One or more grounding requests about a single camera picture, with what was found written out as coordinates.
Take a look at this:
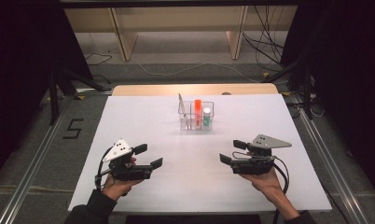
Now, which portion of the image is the short aluminium floor rail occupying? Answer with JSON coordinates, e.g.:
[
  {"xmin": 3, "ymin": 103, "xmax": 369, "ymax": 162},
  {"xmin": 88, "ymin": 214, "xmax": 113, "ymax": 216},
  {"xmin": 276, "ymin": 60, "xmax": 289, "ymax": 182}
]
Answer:
[{"xmin": 74, "ymin": 87, "xmax": 114, "ymax": 96}]

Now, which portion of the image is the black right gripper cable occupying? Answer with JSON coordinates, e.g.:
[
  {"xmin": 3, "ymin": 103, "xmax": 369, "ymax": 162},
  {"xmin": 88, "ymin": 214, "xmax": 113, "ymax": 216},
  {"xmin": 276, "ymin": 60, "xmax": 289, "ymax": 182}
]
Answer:
[{"xmin": 271, "ymin": 156, "xmax": 291, "ymax": 224}]

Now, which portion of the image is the person's right hand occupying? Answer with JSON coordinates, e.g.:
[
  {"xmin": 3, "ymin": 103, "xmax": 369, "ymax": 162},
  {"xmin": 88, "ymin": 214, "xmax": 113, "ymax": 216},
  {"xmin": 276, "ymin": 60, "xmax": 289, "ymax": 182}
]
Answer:
[{"xmin": 239, "ymin": 150, "xmax": 285, "ymax": 201}]

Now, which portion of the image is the person's left hand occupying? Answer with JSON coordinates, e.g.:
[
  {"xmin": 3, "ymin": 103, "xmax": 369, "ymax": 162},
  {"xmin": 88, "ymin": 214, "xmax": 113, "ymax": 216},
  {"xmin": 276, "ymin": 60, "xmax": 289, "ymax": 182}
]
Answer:
[{"xmin": 101, "ymin": 156, "xmax": 144, "ymax": 202}]

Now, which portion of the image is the white green glue stick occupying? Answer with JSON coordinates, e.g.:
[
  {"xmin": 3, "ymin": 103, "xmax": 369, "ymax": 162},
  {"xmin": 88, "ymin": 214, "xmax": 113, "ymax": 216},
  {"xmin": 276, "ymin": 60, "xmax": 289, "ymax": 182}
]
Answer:
[{"xmin": 202, "ymin": 106, "xmax": 213, "ymax": 128}]

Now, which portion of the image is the white table cover board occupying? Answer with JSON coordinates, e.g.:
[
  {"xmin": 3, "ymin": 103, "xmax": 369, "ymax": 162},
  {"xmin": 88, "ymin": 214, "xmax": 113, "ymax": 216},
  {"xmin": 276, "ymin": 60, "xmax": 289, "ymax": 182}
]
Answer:
[{"xmin": 67, "ymin": 93, "xmax": 333, "ymax": 214}]

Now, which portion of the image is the bundle of black cables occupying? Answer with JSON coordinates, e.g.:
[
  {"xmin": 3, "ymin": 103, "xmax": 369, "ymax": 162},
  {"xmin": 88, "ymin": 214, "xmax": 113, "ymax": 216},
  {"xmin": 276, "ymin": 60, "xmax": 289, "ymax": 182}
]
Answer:
[{"xmin": 241, "ymin": 5, "xmax": 290, "ymax": 67}]

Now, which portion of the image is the clear ballpoint pen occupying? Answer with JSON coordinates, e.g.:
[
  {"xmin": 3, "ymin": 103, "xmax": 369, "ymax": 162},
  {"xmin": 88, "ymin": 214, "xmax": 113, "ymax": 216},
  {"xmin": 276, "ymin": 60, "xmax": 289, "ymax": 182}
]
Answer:
[{"xmin": 177, "ymin": 92, "xmax": 191, "ymax": 131}]

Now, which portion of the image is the light wooden bench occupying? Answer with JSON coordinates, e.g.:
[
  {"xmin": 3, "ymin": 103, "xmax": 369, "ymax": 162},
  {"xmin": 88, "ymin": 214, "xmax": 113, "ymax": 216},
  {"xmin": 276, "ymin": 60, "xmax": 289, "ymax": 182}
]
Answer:
[{"xmin": 62, "ymin": 5, "xmax": 299, "ymax": 63}]

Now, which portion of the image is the white floor cable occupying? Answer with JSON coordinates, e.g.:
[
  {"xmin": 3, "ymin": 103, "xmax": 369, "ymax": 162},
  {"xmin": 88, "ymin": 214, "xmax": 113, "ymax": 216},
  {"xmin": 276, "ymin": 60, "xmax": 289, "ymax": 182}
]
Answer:
[{"xmin": 134, "ymin": 61, "xmax": 262, "ymax": 84}]

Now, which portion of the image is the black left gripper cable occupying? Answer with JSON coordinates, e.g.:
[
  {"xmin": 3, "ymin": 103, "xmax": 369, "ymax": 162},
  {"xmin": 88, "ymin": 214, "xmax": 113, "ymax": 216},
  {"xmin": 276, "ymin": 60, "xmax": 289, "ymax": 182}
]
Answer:
[{"xmin": 94, "ymin": 146, "xmax": 114, "ymax": 191}]

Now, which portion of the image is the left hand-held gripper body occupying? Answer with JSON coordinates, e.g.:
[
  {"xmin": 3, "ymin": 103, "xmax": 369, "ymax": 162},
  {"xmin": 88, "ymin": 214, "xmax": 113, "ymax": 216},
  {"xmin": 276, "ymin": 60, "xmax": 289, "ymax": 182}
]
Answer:
[{"xmin": 102, "ymin": 138, "xmax": 154, "ymax": 182}]

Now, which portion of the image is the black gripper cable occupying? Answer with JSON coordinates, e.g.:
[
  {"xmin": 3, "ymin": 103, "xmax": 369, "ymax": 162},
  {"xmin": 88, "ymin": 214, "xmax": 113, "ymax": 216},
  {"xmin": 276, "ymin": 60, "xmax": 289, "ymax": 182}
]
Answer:
[
  {"xmin": 271, "ymin": 156, "xmax": 291, "ymax": 224},
  {"xmin": 94, "ymin": 146, "xmax": 114, "ymax": 191}
]

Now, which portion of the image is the dark curtain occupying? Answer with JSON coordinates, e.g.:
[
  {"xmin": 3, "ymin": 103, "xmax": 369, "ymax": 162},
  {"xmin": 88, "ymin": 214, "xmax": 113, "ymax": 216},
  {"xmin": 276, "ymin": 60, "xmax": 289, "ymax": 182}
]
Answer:
[
  {"xmin": 280, "ymin": 0, "xmax": 375, "ymax": 202},
  {"xmin": 0, "ymin": 0, "xmax": 94, "ymax": 185}
]

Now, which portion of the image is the orange highlighter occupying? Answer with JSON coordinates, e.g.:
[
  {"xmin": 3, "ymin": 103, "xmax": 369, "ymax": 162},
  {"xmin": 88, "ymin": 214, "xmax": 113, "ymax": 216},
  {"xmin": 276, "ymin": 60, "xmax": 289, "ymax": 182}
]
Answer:
[{"xmin": 193, "ymin": 98, "xmax": 203, "ymax": 127}]

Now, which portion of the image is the light wooden table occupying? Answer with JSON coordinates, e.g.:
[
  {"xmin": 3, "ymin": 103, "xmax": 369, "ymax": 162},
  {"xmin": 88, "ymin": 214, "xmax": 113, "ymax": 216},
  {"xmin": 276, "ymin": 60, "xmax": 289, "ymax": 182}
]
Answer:
[{"xmin": 112, "ymin": 82, "xmax": 280, "ymax": 97}]

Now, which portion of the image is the thin black floor cable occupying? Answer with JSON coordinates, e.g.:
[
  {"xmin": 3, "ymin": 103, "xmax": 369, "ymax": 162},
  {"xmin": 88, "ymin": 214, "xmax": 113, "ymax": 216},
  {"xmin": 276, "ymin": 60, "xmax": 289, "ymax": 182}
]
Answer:
[{"xmin": 83, "ymin": 51, "xmax": 114, "ymax": 66}]

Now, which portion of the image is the clear plastic desk organizer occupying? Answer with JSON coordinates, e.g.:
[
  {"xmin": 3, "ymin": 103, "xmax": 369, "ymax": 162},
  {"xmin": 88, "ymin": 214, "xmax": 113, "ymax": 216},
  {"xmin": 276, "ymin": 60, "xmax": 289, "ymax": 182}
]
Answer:
[{"xmin": 177, "ymin": 100, "xmax": 215, "ymax": 132}]

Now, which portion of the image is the black tripod stand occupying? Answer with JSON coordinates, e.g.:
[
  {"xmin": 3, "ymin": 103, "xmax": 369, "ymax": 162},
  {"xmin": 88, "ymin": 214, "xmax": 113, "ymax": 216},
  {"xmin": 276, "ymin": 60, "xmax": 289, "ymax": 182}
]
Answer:
[
  {"xmin": 47, "ymin": 65, "xmax": 108, "ymax": 126},
  {"xmin": 263, "ymin": 54, "xmax": 315, "ymax": 121}
]

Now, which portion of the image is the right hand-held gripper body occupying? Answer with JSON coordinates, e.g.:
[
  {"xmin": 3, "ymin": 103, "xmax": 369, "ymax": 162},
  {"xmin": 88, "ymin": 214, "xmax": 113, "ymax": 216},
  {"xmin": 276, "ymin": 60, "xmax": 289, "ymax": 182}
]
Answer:
[{"xmin": 229, "ymin": 133, "xmax": 293, "ymax": 176}]

